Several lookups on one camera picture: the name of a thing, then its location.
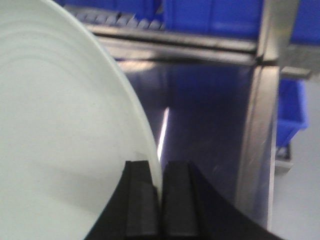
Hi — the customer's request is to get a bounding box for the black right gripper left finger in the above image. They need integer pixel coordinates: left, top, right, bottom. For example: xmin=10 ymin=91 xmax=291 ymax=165
xmin=85 ymin=160 xmax=159 ymax=240

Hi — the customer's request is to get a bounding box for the blue bin lower right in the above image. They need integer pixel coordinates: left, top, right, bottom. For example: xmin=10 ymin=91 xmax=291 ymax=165
xmin=276 ymin=79 xmax=309 ymax=147

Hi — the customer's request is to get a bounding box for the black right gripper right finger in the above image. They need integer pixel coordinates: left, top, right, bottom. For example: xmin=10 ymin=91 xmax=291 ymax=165
xmin=162 ymin=161 xmax=279 ymax=240

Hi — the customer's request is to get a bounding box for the roller conveyor track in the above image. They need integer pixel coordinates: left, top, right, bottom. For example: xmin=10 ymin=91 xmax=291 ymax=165
xmin=70 ymin=11 xmax=165 ymax=31

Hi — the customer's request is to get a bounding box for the pale green plate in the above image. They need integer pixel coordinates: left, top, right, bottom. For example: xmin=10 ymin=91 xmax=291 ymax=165
xmin=0 ymin=0 xmax=162 ymax=240

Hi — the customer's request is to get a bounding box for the large blue plastic bin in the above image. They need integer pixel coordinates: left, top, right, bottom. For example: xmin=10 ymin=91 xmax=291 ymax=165
xmin=162 ymin=0 xmax=266 ymax=35

